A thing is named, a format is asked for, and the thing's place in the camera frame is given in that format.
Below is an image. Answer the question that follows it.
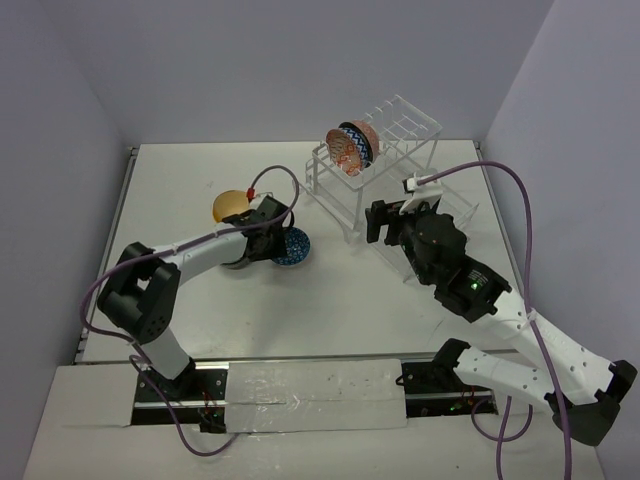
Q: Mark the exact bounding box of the aluminium table edge rail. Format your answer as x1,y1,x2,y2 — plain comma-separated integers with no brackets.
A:
72,146,140,364

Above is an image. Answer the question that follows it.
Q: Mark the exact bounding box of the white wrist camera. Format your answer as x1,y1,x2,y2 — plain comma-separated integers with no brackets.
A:
246,187,273,204
399,174,444,215

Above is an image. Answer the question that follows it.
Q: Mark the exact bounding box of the white wire dish rack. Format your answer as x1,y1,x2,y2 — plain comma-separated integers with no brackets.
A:
292,92,480,284

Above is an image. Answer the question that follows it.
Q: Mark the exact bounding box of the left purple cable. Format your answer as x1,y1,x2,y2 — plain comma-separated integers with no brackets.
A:
82,165,301,459

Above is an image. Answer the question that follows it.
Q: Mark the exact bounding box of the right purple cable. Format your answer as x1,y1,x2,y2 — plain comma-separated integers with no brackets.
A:
414,160,574,480

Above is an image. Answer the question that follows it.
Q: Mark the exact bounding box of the orange white patterned bowl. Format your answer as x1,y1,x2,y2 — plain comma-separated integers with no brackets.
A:
325,128,362,177

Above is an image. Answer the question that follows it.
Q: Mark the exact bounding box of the cream bowl gold rim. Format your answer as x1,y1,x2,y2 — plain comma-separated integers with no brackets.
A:
212,190,250,223

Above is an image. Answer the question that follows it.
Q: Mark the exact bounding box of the blue triangle patterned bowl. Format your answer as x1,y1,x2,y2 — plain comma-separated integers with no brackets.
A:
272,227,311,266

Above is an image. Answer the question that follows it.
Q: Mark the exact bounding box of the purple cable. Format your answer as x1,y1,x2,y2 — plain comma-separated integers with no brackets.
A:
414,160,574,480
82,165,301,459

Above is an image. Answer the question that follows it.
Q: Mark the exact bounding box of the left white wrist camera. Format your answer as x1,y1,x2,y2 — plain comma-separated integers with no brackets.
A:
246,187,273,204

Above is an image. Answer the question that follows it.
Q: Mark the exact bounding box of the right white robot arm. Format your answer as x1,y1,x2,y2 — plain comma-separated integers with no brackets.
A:
365,200,637,446

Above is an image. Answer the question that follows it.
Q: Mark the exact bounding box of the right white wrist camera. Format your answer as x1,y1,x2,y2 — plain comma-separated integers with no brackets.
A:
399,174,444,215

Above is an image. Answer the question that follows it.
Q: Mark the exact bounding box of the black bowl cream inside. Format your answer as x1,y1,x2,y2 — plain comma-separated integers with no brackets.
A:
221,258,251,270

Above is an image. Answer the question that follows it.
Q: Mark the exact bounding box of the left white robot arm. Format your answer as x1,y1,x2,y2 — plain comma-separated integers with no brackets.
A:
97,196,289,399

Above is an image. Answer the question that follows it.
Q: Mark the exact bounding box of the silver tape patch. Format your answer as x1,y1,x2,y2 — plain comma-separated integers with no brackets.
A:
225,359,407,433

